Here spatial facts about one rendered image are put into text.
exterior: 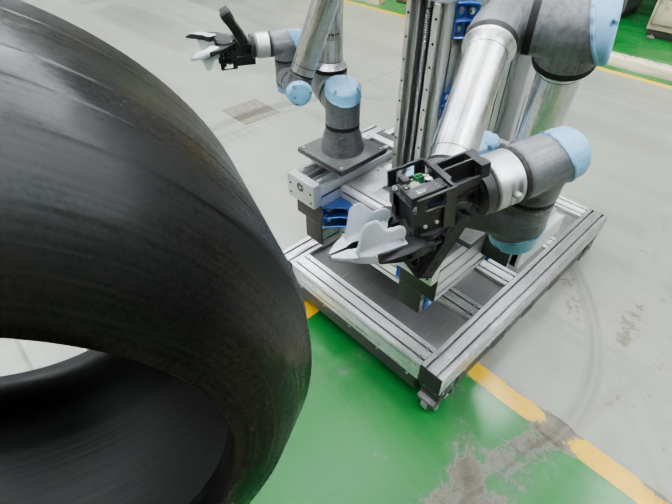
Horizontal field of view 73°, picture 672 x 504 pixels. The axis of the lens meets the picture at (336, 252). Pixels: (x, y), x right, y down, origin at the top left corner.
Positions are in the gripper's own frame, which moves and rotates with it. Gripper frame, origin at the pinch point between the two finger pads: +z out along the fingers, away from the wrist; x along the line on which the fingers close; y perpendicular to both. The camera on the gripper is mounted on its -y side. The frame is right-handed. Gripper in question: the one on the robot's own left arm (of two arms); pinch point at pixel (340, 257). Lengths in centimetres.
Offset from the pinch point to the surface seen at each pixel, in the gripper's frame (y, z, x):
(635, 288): -133, -151, -36
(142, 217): 25.3, 15.8, 15.8
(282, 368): 10.3, 11.9, 17.7
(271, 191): -118, -27, -180
